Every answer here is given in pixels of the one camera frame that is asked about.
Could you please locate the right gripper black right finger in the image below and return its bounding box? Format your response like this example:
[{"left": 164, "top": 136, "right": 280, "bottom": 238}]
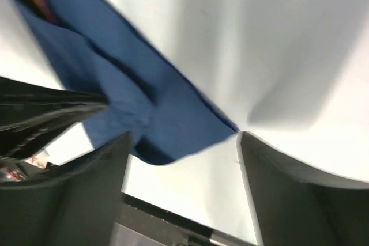
[{"left": 240, "top": 133, "right": 368, "bottom": 245}]

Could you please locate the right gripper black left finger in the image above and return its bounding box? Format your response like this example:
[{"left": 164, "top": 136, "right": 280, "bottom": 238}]
[{"left": 1, "top": 133, "right": 131, "bottom": 245}]

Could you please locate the dark blue paper napkin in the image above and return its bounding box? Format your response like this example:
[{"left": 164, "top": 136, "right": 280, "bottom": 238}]
[{"left": 14, "top": 0, "right": 237, "bottom": 165}]

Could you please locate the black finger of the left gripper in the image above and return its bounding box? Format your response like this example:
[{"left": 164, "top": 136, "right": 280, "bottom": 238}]
[
  {"left": 1, "top": 103, "right": 107, "bottom": 160},
  {"left": 1, "top": 77, "right": 107, "bottom": 113}
]

